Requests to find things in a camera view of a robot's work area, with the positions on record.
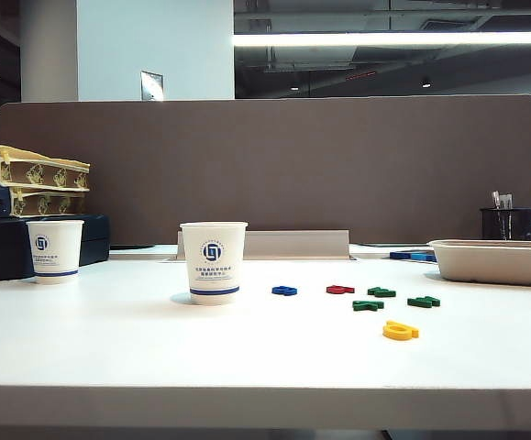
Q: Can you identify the beige cable tray flap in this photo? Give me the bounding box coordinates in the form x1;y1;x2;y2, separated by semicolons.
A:
176;229;359;261

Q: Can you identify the small white paper cup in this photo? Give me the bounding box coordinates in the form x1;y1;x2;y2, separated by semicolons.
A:
26;219;85;285

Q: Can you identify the yellow patterned box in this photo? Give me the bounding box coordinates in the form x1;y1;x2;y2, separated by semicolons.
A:
10;186;91;217

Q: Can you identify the large white paper cup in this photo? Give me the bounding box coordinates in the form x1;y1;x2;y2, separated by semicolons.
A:
180;221;249;306

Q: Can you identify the black mesh pen holder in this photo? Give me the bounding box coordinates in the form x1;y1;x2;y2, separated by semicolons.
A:
479;206;531;243

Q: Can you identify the beige pulp tray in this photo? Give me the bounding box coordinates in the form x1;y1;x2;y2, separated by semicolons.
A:
427;238;531;289

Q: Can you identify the yellow letter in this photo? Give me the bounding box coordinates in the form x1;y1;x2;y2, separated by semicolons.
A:
382;320;421;341

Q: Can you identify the brown desk divider panel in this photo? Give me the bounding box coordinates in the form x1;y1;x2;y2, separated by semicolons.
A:
0;93;531;247

